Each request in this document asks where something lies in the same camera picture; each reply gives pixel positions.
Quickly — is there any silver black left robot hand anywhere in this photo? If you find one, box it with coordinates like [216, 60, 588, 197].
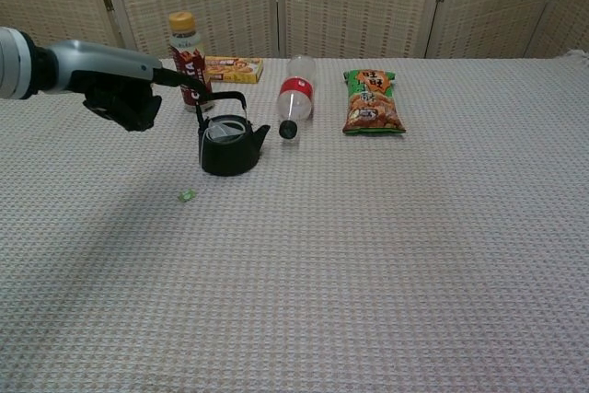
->
[34, 40, 207, 133]

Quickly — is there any tea bag with string tag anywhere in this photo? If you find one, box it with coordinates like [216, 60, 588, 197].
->
[178, 119, 246, 203]

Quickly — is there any black teapot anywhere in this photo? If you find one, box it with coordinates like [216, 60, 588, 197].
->
[195, 90, 271, 178]

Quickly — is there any green snack bag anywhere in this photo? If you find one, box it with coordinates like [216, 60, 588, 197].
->
[341, 68, 407, 136]

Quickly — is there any Costa coffee bottle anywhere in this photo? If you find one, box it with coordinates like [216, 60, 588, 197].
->
[167, 11, 214, 113]

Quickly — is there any yellow curry box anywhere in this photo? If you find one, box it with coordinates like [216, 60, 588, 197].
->
[203, 55, 265, 85]

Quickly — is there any clear red-label plastic bottle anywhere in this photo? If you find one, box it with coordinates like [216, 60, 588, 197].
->
[277, 54, 318, 141]

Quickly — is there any woven folding screen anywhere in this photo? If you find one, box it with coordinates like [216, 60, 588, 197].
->
[0, 0, 589, 65]

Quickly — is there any beige woven tablecloth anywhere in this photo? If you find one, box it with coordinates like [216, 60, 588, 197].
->
[0, 50, 589, 393]

